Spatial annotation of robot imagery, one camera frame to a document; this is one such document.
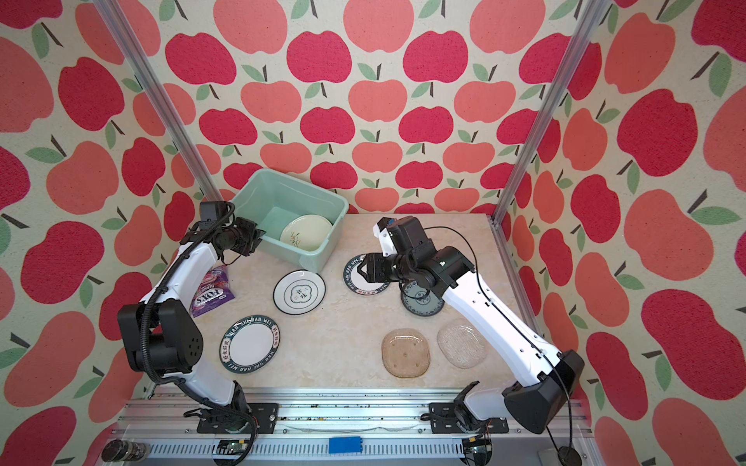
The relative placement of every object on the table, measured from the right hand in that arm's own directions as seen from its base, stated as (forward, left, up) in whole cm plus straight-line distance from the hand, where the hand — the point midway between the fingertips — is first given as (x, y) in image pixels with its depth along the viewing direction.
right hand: (366, 273), depth 70 cm
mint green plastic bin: (+41, +43, -15) cm, 61 cm away
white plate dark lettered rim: (+17, +10, -26) cm, 33 cm away
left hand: (+17, +32, -6) cm, 37 cm away
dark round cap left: (-39, +50, -17) cm, 66 cm away
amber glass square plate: (-8, -12, -29) cm, 32 cm away
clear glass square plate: (-4, -29, -29) cm, 41 cm away
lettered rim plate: (-11, +35, -27) cm, 46 cm away
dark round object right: (-30, -47, -19) cm, 59 cm away
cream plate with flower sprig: (+31, +27, -21) cm, 46 cm away
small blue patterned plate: (+9, -16, -28) cm, 33 cm away
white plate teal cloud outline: (+9, +25, -27) cm, 38 cm away
